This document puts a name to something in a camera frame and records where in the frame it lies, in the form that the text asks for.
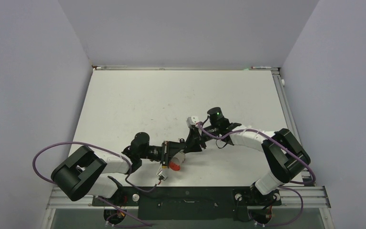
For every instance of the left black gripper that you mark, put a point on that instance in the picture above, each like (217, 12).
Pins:
(169, 148)

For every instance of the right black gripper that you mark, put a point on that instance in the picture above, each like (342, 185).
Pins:
(194, 139)

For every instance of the red-handled metal key holder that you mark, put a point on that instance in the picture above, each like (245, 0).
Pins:
(176, 161)

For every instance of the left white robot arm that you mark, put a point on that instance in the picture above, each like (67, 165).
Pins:
(88, 173)

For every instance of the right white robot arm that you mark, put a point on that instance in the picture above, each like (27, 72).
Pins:
(284, 154)

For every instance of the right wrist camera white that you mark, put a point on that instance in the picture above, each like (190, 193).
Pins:
(191, 121)

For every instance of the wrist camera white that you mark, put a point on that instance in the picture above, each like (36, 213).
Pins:
(191, 121)
(162, 174)

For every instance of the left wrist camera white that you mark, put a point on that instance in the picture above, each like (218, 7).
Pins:
(162, 174)

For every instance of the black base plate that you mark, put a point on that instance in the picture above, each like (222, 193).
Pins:
(194, 203)

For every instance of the aluminium frame rail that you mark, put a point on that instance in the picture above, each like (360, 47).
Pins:
(313, 196)

